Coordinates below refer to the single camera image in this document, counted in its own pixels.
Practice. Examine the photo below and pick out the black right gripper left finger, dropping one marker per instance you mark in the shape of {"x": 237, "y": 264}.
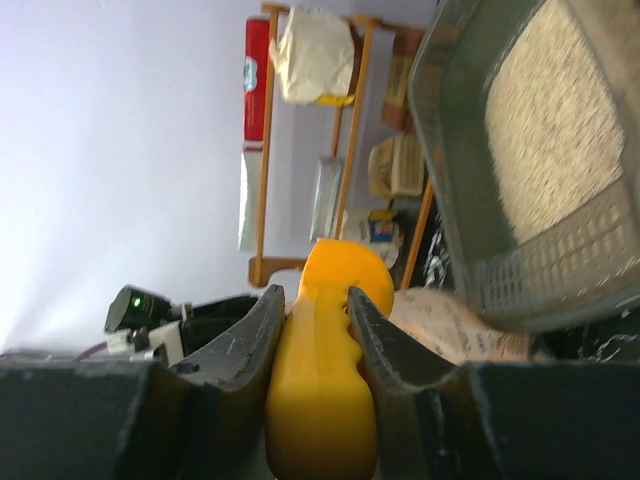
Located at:
{"x": 118, "y": 419}

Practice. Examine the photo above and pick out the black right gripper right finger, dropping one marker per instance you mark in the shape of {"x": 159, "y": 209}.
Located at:
{"x": 494, "y": 420}

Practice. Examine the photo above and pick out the pink cat litter bag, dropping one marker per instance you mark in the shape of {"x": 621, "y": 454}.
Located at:
{"x": 447, "y": 327}

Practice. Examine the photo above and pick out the yellow plastic litter scoop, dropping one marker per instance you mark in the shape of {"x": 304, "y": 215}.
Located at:
{"x": 319, "y": 413}

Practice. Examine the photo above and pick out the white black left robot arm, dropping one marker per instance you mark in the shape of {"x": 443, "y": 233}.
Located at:
{"x": 139, "y": 321}

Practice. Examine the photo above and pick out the red white toothpaste box lower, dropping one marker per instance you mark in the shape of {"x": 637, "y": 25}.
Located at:
{"x": 250, "y": 177}

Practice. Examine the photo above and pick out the red white toothpaste box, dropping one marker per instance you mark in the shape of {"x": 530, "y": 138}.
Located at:
{"x": 250, "y": 177}
{"x": 257, "y": 38}

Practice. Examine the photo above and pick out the grey plastic litter box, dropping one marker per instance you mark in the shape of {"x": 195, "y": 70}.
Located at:
{"x": 528, "y": 113}

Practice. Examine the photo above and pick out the red white toothpaste box upper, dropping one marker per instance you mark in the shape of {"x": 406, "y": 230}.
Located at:
{"x": 257, "y": 38}

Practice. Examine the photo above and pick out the orange wooden tray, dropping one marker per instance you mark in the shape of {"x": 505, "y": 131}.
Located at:
{"x": 415, "y": 209}

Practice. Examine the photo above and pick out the orange wooden rack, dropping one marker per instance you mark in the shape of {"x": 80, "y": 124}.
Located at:
{"x": 294, "y": 140}

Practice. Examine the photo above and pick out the clear plastic container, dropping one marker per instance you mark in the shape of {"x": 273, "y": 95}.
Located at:
{"x": 327, "y": 189}

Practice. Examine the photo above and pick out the tan kraft paper bag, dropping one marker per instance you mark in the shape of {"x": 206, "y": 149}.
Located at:
{"x": 396, "y": 167}

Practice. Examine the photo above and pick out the white paper flour bag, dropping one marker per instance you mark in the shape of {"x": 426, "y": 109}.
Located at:
{"x": 314, "y": 58}

